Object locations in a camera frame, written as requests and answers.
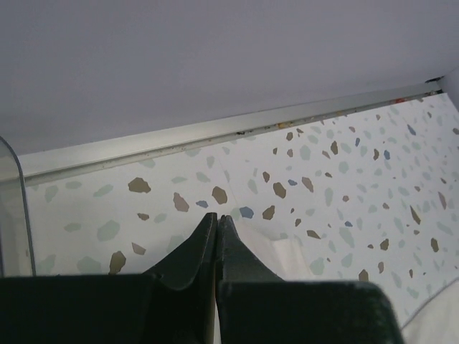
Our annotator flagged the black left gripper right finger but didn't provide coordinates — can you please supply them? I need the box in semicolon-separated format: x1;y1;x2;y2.
217;216;403;343

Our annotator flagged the white Coca-Cola t-shirt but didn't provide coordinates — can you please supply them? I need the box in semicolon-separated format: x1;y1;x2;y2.
215;226;458;343

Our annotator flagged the clear plastic storage bin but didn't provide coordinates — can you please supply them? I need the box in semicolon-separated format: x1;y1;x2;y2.
0;138;37;277

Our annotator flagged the aluminium back rail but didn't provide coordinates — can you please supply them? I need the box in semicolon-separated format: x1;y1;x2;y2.
19;80;441;186

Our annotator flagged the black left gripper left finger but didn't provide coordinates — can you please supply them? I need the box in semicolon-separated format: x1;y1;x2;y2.
1;213;218;343

